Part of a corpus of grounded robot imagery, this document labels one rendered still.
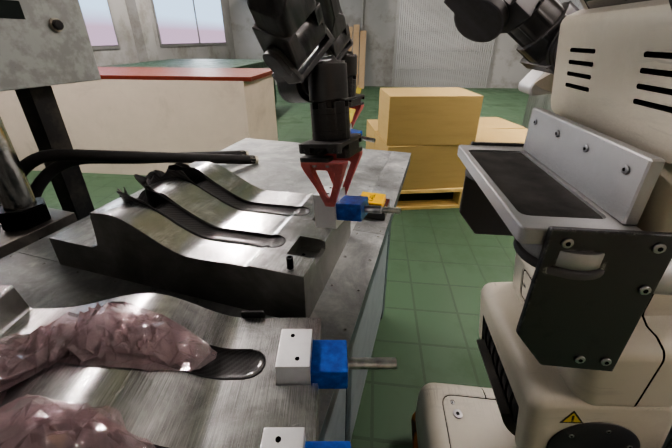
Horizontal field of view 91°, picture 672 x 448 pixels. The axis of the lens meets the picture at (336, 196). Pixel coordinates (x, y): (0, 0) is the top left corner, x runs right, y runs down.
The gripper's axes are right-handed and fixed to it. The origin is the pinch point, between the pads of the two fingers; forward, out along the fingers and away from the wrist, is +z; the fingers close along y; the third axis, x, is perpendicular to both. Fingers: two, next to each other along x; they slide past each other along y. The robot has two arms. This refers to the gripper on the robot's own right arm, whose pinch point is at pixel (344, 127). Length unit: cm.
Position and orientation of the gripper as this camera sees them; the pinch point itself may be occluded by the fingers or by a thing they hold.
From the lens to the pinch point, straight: 99.1
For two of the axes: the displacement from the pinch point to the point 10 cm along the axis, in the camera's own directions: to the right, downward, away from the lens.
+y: -6.1, 3.4, -7.1
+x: 7.9, 2.8, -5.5
